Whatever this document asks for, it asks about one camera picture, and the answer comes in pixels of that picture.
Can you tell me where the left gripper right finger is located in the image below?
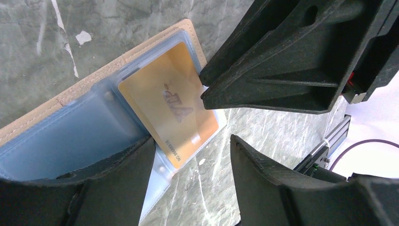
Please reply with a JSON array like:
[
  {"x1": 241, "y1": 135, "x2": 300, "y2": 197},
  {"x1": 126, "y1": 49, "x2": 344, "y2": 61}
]
[{"x1": 230, "y1": 135, "x2": 399, "y2": 226}]

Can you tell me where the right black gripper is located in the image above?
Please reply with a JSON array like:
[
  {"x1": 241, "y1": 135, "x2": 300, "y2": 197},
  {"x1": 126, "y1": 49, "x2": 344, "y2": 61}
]
[{"x1": 199, "y1": 0, "x2": 399, "y2": 114}]

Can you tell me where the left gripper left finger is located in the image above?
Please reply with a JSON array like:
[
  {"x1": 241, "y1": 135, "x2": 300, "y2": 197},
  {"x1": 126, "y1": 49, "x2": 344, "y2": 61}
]
[{"x1": 0, "y1": 136, "x2": 156, "y2": 226}]

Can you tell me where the tan blue card holder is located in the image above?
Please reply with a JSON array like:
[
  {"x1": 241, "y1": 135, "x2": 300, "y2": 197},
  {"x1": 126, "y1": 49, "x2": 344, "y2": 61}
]
[{"x1": 0, "y1": 19, "x2": 226, "y2": 221}]

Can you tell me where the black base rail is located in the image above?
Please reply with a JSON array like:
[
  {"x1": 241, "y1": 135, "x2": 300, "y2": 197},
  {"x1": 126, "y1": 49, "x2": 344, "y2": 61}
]
[{"x1": 293, "y1": 114, "x2": 351, "y2": 174}]

